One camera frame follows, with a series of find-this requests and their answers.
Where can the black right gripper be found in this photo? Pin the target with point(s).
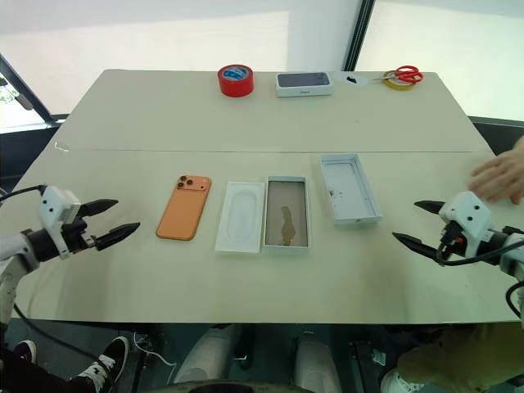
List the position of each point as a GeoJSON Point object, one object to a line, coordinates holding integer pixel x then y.
{"type": "Point", "coordinates": [451, 239]}

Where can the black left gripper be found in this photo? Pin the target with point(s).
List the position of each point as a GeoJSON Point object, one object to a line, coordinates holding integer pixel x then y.
{"type": "Point", "coordinates": [78, 237]}

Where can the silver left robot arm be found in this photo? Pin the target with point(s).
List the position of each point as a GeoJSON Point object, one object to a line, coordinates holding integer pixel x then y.
{"type": "Point", "coordinates": [12, 256]}

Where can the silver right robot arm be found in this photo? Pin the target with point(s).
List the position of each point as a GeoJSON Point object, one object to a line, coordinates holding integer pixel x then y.
{"type": "Point", "coordinates": [513, 256]}

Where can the white phone box lid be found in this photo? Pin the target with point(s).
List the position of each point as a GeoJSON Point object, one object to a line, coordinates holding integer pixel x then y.
{"type": "Point", "coordinates": [350, 190]}

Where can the white moulded box insert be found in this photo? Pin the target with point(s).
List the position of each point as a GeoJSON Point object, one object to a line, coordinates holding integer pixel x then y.
{"type": "Point", "coordinates": [241, 219]}

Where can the white phone box base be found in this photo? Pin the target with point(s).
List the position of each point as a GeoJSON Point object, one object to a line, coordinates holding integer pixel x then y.
{"type": "Point", "coordinates": [286, 213]}

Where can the closed white phone box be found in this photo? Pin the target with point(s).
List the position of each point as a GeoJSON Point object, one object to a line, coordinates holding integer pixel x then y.
{"type": "Point", "coordinates": [304, 84]}

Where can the person's bare hand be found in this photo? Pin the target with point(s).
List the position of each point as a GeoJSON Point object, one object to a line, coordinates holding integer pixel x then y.
{"type": "Point", "coordinates": [499, 174]}

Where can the orange smartphone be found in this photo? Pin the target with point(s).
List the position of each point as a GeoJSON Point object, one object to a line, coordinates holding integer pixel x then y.
{"type": "Point", "coordinates": [184, 209]}

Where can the tan trouser leg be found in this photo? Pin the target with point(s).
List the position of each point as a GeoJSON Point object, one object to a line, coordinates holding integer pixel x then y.
{"type": "Point", "coordinates": [466, 356]}

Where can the black sneaker with white laces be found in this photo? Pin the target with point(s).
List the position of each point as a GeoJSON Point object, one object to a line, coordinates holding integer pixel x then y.
{"type": "Point", "coordinates": [108, 360]}

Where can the yellow tape roll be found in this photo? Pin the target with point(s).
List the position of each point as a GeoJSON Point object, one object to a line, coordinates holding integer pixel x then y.
{"type": "Point", "coordinates": [399, 86]}

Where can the black sneaker with white sole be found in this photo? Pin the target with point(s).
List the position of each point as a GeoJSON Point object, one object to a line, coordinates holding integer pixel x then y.
{"type": "Point", "coordinates": [25, 351]}

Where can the white round paper piece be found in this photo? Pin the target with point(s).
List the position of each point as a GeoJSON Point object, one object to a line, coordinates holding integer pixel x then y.
{"type": "Point", "coordinates": [357, 79]}

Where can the white shoe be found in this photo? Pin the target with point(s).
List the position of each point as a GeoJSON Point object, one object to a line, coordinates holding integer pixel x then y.
{"type": "Point", "coordinates": [399, 382]}

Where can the white rounded robot leg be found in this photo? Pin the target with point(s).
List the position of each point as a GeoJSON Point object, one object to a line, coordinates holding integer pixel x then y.
{"type": "Point", "coordinates": [209, 356]}
{"type": "Point", "coordinates": [316, 362]}

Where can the black trouser leg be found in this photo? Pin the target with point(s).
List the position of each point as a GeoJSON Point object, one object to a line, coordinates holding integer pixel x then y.
{"type": "Point", "coordinates": [28, 376]}

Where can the red tape roll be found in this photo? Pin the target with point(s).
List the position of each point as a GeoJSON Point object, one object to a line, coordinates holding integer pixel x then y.
{"type": "Point", "coordinates": [236, 84]}

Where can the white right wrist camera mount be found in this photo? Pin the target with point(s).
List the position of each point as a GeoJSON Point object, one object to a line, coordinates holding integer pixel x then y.
{"type": "Point", "coordinates": [468, 213]}

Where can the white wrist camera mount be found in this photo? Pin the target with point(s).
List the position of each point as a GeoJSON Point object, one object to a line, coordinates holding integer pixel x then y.
{"type": "Point", "coordinates": [468, 213]}
{"type": "Point", "coordinates": [57, 209]}

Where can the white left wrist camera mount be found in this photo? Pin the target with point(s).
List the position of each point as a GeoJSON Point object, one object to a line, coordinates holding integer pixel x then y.
{"type": "Point", "coordinates": [57, 209]}

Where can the dark slanted frame bar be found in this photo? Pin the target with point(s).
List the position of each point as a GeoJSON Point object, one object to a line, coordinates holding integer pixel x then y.
{"type": "Point", "coordinates": [22, 88]}

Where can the black window frame post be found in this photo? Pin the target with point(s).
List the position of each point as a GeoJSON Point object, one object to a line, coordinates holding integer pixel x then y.
{"type": "Point", "coordinates": [360, 34]}

